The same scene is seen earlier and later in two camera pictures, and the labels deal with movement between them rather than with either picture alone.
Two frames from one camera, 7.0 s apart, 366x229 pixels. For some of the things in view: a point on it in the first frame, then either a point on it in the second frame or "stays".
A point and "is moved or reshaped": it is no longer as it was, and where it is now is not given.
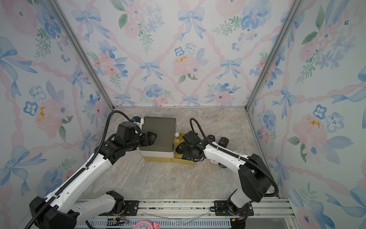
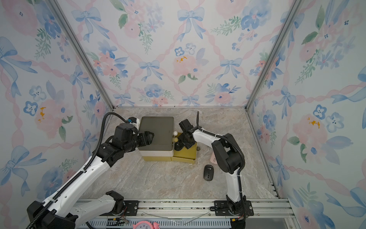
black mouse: x=180 y=148 is moved or reshaped
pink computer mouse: x=214 y=161 stays
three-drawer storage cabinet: x=162 y=149 stays
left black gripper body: x=145 y=141 stays
